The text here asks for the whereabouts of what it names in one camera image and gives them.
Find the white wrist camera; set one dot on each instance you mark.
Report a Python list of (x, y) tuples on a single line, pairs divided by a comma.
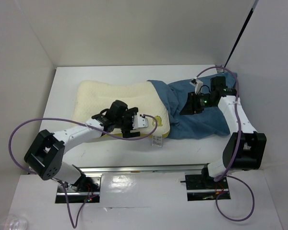
[(197, 85), (139, 121)]

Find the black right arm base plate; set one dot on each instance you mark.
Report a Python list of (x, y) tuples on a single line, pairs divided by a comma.
[(199, 189)]

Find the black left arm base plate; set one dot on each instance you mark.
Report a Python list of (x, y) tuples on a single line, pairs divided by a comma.
[(75, 196)]

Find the blue fabric pillowcase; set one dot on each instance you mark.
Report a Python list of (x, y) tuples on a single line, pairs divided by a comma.
[(198, 126)]

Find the clear plastic object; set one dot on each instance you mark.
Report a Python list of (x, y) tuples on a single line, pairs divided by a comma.
[(13, 222)]

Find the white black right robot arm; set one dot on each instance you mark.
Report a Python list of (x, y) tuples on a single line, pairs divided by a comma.
[(245, 148)]

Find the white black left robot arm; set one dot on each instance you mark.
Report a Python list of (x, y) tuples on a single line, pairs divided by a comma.
[(45, 155)]

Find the cream yellow foam pillow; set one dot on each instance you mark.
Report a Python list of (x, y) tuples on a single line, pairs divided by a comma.
[(93, 96)]

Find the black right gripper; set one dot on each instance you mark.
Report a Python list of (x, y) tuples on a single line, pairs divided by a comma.
[(191, 105)]

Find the white pillow care label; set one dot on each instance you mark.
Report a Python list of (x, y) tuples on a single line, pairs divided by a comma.
[(157, 140)]

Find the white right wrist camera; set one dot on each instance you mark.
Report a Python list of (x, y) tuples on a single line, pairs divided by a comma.
[(197, 85)]

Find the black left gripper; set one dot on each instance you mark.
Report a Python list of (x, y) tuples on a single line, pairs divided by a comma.
[(126, 132)]

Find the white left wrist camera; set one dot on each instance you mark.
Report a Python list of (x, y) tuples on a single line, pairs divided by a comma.
[(139, 121)]

